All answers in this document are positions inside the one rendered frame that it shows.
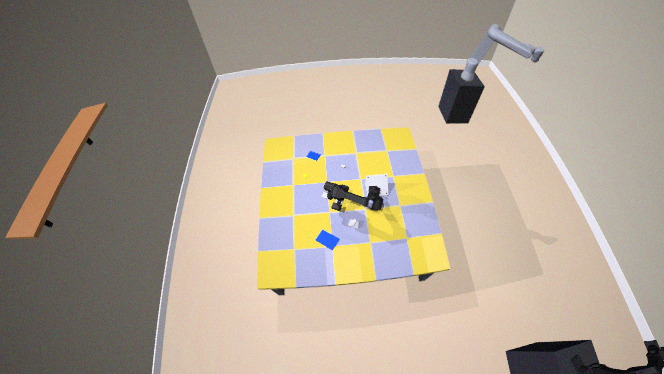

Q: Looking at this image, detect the blue flat rectangular plate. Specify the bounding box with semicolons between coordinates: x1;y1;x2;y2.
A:
306;151;321;161

